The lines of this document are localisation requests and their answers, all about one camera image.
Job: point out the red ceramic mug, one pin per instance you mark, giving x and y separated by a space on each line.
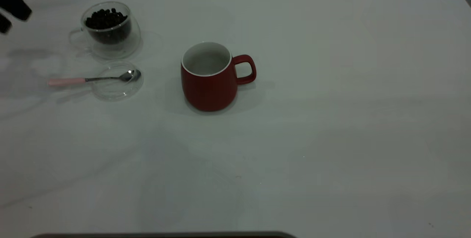
209 94

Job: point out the dark coffee beans pile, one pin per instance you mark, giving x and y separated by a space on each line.
106 20

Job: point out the small clear glass dish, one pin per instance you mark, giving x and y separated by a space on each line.
116 92

